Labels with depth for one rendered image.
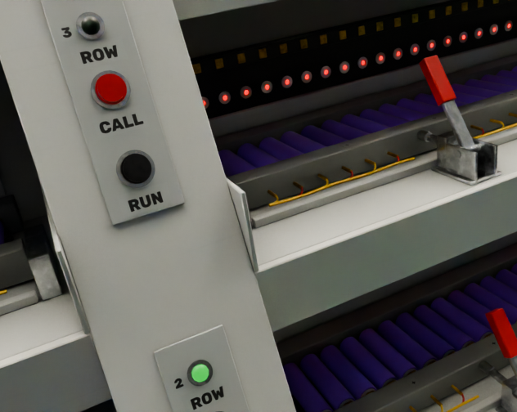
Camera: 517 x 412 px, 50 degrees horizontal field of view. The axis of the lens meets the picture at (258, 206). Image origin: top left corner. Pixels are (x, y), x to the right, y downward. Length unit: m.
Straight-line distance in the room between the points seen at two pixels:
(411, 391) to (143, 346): 0.23
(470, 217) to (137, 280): 0.23
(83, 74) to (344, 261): 0.18
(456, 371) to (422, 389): 0.03
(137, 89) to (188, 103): 0.03
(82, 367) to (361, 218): 0.19
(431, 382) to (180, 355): 0.23
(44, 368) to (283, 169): 0.20
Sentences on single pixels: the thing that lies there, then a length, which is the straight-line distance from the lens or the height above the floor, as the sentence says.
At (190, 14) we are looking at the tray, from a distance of 0.34.
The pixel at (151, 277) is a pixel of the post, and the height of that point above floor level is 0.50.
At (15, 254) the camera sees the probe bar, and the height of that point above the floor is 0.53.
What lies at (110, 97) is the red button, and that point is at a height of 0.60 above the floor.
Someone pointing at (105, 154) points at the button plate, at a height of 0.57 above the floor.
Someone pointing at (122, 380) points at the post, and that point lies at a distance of 0.31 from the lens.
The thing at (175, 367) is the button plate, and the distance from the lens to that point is 0.31.
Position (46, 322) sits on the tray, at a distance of 0.33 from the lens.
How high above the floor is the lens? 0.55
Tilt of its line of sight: 5 degrees down
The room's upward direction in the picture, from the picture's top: 17 degrees counter-clockwise
